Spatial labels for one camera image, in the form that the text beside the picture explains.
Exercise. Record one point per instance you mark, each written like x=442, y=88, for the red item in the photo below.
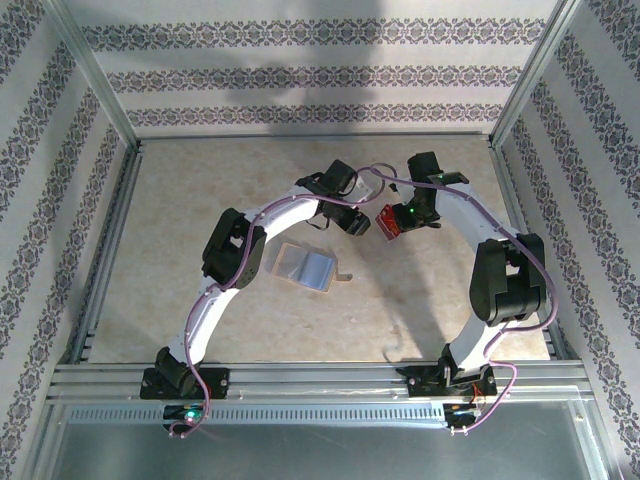
x=382, y=235

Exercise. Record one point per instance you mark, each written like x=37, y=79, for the beige card holder clear sleeves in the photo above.
x=305, y=267

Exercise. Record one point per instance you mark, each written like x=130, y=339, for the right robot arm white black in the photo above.
x=465, y=210

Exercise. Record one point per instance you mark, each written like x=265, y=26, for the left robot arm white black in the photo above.
x=290, y=215

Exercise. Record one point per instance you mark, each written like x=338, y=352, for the small controller circuit board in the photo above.
x=187, y=414
x=462, y=412

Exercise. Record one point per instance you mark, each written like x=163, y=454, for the grey metal sheet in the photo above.
x=310, y=452

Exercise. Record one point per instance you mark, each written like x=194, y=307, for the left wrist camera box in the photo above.
x=363, y=187

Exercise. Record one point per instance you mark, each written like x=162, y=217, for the aluminium rail along wall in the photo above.
x=310, y=137

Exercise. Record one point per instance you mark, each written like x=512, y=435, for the aluminium side rail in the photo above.
x=117, y=225
x=520, y=200

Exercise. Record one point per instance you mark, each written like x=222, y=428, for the long aluminium mounting rail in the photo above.
x=320, y=380

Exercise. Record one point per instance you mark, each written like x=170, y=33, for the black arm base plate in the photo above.
x=420, y=382
x=217, y=382

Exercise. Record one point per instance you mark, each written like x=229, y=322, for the aluminium corner post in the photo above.
x=90, y=65
x=537, y=65

